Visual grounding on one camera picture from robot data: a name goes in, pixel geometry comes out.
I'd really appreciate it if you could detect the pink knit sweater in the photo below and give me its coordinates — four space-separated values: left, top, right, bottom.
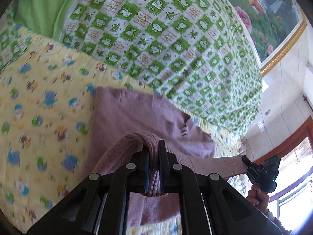
83 87 247 227

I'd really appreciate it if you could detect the person's right hand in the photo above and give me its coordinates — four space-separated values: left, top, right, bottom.
246 184 270 215

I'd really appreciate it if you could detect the yellow cartoon bear bedsheet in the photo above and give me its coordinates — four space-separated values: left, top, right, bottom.
0 24 248 235

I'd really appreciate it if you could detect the green frog pattern quilt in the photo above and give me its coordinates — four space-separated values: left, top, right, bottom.
1 0 262 136

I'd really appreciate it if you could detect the landscape painting with gold frame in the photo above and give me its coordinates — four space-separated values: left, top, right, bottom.
229 0 307 75

